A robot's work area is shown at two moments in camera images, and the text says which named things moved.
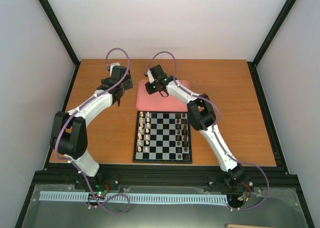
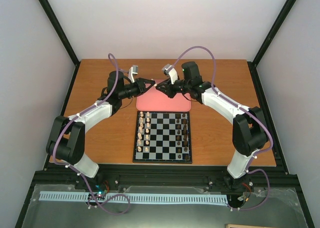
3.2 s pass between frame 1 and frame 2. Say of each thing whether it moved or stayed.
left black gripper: moved
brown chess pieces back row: stayed
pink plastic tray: stayed
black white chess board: stayed
